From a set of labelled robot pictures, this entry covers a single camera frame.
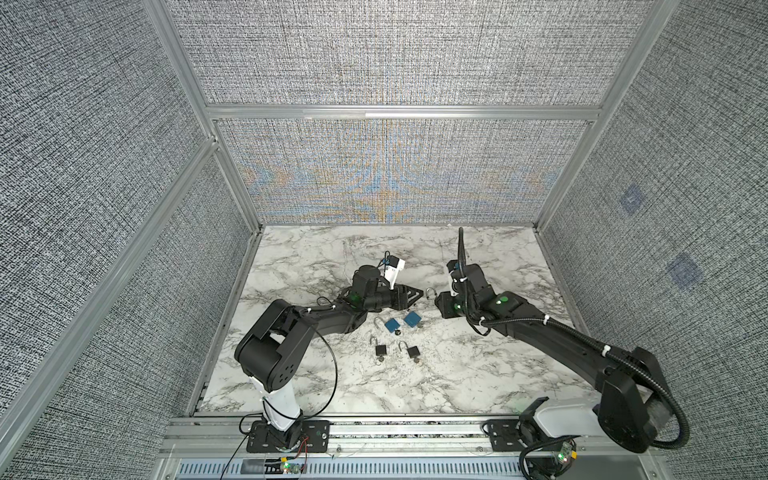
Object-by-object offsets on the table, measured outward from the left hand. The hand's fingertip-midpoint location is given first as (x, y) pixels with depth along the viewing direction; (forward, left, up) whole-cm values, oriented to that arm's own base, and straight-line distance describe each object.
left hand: (420, 295), depth 86 cm
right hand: (-1, -6, 0) cm, 6 cm away
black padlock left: (-10, +12, -13) cm, 20 cm away
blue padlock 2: (-1, +1, -13) cm, 13 cm away
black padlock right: (-11, +3, -12) cm, 17 cm away
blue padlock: (-3, +8, -12) cm, 15 cm away
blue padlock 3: (-1, -3, +2) cm, 3 cm away
